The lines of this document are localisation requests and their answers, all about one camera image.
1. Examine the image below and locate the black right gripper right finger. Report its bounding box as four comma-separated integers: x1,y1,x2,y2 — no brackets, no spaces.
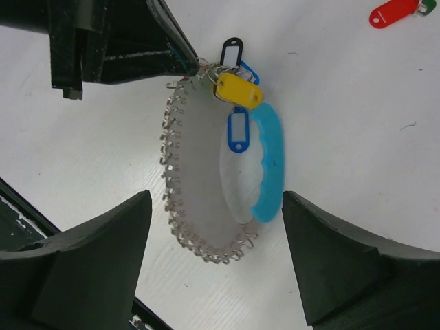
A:
282,191,439,329

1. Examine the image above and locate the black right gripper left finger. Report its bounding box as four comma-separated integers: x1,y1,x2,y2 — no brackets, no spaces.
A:
0,190,153,330

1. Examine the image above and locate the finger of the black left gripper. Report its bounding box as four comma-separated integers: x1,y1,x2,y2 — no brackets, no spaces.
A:
146,0,199,74
47,0,195,100

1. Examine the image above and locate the key with yellow oval tag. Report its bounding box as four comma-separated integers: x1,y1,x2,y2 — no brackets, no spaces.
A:
214,72,264,109

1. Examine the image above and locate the metal keyring holder with keys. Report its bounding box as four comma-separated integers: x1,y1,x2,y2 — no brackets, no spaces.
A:
160,37,285,264

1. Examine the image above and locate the key with red tag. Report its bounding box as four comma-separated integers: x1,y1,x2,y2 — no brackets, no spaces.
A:
368,0,437,29

